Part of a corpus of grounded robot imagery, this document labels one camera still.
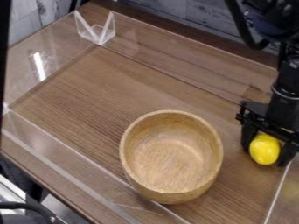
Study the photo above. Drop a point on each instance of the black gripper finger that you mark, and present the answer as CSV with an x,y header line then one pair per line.
x,y
248,133
290,148

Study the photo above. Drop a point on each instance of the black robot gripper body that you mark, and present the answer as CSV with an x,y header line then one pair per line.
x,y
252,112

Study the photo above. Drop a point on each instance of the yellow lemon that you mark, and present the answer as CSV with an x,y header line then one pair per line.
x,y
264,149

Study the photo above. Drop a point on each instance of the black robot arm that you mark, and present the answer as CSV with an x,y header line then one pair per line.
x,y
268,21

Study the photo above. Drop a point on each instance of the brown wooden bowl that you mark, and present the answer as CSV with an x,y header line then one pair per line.
x,y
171,155

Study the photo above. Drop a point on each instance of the clear acrylic corner bracket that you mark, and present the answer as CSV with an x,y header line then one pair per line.
x,y
99,34

